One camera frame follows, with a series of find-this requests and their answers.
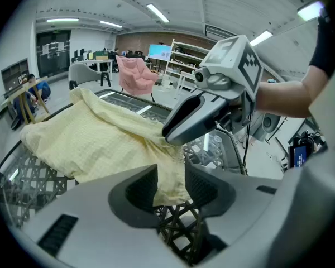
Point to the white desk with monitors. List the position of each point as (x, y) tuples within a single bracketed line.
[(100, 61)]

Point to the large display screen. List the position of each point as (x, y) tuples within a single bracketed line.
[(159, 52)]

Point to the person's torso in black shirt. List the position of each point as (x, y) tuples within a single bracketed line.
[(325, 52)]

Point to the person's right forearm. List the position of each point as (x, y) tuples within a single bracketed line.
[(284, 96)]

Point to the white table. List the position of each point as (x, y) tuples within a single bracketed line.
[(181, 75)]

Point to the white metal shelf rack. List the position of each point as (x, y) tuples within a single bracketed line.
[(181, 55)]

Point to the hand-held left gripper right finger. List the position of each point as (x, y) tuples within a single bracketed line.
[(206, 191)]

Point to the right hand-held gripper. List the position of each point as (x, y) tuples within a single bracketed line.
[(234, 63)]

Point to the black smartphone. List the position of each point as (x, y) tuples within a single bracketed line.
[(298, 155)]

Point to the cream yellow cloth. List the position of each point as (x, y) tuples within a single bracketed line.
[(95, 138)]

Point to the pink armchair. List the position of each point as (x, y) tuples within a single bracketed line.
[(134, 74)]

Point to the ceiling tube light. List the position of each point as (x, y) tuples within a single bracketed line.
[(110, 24), (157, 13), (62, 19), (261, 38), (310, 10)]

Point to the dark wicker glass-top table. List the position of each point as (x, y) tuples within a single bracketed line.
[(30, 183)]

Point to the grey shell chair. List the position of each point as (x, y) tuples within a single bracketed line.
[(81, 72)]

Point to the black stool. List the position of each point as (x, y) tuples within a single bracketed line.
[(105, 77)]

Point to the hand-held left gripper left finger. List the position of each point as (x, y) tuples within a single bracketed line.
[(134, 188)]

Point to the black double door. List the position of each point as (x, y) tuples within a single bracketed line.
[(53, 53)]

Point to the dark cabinet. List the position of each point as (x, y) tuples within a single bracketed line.
[(15, 71)]

